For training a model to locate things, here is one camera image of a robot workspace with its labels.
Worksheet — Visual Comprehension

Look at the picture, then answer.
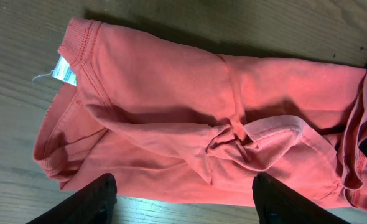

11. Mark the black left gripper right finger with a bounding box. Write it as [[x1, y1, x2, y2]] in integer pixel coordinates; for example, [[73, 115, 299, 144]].
[[252, 172, 348, 224]]

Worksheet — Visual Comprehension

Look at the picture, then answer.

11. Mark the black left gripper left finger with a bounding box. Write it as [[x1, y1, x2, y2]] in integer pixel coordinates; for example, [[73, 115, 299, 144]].
[[28, 173, 117, 224]]

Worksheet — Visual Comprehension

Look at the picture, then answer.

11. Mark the orange printed t-shirt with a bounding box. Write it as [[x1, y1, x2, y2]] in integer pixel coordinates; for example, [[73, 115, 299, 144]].
[[34, 18, 367, 212]]

